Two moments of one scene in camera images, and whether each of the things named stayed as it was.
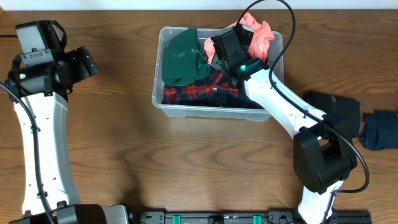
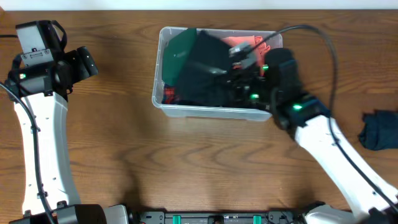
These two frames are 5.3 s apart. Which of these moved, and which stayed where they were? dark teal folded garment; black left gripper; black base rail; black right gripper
Moved: black right gripper
Stayed: black base rail; black left gripper; dark teal folded garment
